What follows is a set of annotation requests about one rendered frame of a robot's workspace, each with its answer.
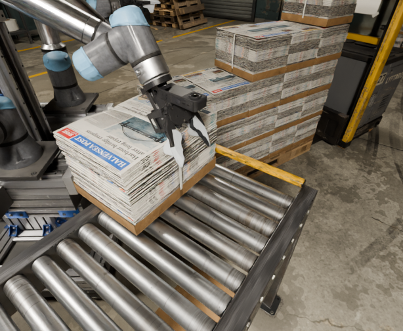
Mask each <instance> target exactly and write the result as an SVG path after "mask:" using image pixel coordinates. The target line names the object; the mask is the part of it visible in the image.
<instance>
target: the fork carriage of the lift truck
mask: <svg viewBox="0 0 403 331"><path fill-rule="evenodd" d="M322 110H323V111H322V114H320V115H321V118H320V121H318V124H317V128H316V132H315V134H317V135H319V136H321V137H322V140H324V141H326V142H328V143H330V144H332V145H334V146H335V145H336V144H338V142H339V139H340V137H341V134H342V132H343V129H344V127H345V124H346V122H347V119H348V117H349V116H348V115H346V114H343V113H341V112H338V111H336V110H334V109H332V108H329V107H327V106H324V107H323V109H322Z"/></svg>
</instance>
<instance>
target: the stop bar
mask: <svg viewBox="0 0 403 331"><path fill-rule="evenodd" d="M215 152H218V153H219V154H222V155H224V156H227V157H229V158H232V159H234V160H236V161H239V162H241V163H243V164H246V165H248V166H251V167H254V168H255V169H258V170H260V171H263V172H265V173H267V174H270V175H272V176H275V177H277V178H279V179H282V180H284V181H287V182H289V183H291V184H294V185H296V186H298V187H301V188H302V187H303V186H304V185H305V183H306V179H303V178H301V177H298V176H296V175H293V174H291V173H288V172H286V171H283V170H281V169H278V168H276V167H273V166H271V165H268V164H265V163H263V162H260V161H258V160H255V159H253V158H250V157H248V156H245V155H243V154H240V153H238V152H235V151H233V150H231V149H228V148H225V147H223V146H221V145H218V144H216V147H215Z"/></svg>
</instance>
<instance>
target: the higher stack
mask: <svg viewBox="0 0 403 331"><path fill-rule="evenodd" d="M356 2H357V0H284V8H283V12H285V13H290V14H298V15H303V16H302V18H303V17H304V16H311V17H315V18H323V19H332V18H340V17H344V16H352V15H353V14H354V12H355V9H356V8H355V7H356V4H357V3H356ZM283 21H285V22H292V23H296V24H301V25H302V26H312V27H315V28H320V29H323V33H322V37H321V39H320V42H319V43H320V44H319V46H318V48H319V49H318V52H317V54H316V55H317V56H316V58H320V57H323V56H328V55H332V54H335V53H340V52H341V50H342V48H343V46H344V45H343V44H344V43H343V42H345V40H346V39H347V36H348V35H347V34H348V29H349V25H350V24H339V25H335V26H328V27H323V26H316V25H312V24H305V23H300V22H294V21H290V20H283ZM337 61H338V59H334V60H330V61H327V62H323V63H320V64H315V65H313V68H312V71H311V74H310V79H309V81H310V83H309V87H308V89H307V90H308V91H310V90H312V89H315V88H318V87H321V86H324V85H327V84H330V83H331V82H332V79H333V77H334V71H335V68H336V64H337ZM328 91H329V89H326V90H323V91H320V92H318V93H315V94H313V95H309V96H305V98H306V100H305V103H304V105H303V108H302V113H301V118H303V117H306V116H309V115H311V114H314V113H316V112H319V111H321V110H322V109H323V107H324V103H325V102H326V99H327V96H328ZM301 118H300V119H301ZM320 118H321V115H319V116H316V117H314V118H311V119H309V120H307V121H304V122H301V123H299V124H297V132H296V136H295V138H294V141H293V142H294V143H296V142H297V141H300V140H301V139H304V138H306V137H308V136H311V135H313V134H314V133H315V132H316V128H317V124H318V121H320ZM312 141H313V138H311V139H309V140H307V141H305V142H303V143H301V144H298V145H297V146H294V147H292V148H291V154H290V157H289V160H291V159H293V158H295V157H297V156H299V155H301V154H303V153H305V152H307V151H309V150H310V146H311V144H312Z"/></svg>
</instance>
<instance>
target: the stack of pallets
mask: <svg viewBox="0 0 403 331"><path fill-rule="evenodd" d="M158 1H159V2H161V3H160V4H161V5H158V6H157V4H155V7H154V12H153V13H150V17H151V20H152V22H153V26H157V25H160V24H161V25H162V27H168V26H172V28H179V26H178V21H177V16H176V14H175V8H174V3H173V1H172V0H158ZM156 11H158V12H156ZM157 16H158V17H157ZM156 17H157V18H156ZM158 22H161V23H158Z"/></svg>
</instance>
